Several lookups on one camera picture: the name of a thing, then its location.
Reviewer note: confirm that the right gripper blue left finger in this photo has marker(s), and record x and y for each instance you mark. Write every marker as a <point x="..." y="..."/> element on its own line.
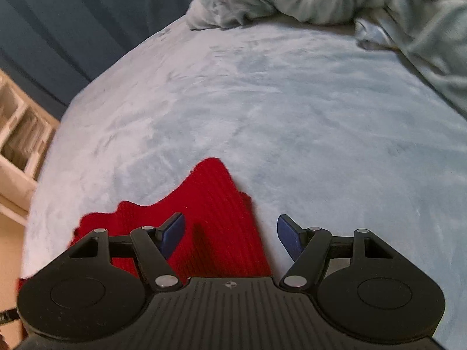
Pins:
<point x="150" y="249"/>

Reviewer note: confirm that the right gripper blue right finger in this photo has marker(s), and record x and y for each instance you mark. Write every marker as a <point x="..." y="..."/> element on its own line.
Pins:
<point x="311" y="249"/>

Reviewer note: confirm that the red knit sweater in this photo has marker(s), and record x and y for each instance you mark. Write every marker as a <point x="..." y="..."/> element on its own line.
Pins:
<point x="221" y="237"/>

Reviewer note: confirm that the light blue bed sheet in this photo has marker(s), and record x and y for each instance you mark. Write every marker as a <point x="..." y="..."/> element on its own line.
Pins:
<point x="307" y="123"/>

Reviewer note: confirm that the white shelf with books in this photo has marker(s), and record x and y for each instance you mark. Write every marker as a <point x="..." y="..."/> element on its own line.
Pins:
<point x="25" y="136"/>

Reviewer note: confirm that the dark blue curtain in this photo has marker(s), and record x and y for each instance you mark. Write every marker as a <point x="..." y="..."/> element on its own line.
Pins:
<point x="52" y="49"/>

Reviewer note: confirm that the grey-blue fleece blanket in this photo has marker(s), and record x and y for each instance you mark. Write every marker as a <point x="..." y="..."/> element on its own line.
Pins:
<point x="431" y="34"/>

